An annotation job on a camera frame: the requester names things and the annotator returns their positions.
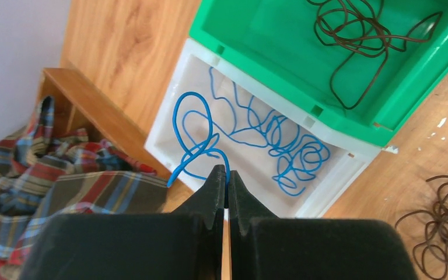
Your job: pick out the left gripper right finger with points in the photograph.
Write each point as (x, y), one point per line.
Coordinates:
(264, 246)

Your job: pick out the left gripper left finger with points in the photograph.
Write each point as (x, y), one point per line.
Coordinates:
(183, 244)

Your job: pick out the white plastic bin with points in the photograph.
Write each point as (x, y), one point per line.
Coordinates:
(213, 113)

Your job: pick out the plaid cloth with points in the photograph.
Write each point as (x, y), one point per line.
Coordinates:
(43, 175)

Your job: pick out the wooden tray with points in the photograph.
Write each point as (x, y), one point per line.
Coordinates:
(78, 104)

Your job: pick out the green plastic bin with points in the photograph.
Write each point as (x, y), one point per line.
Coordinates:
(360, 67)

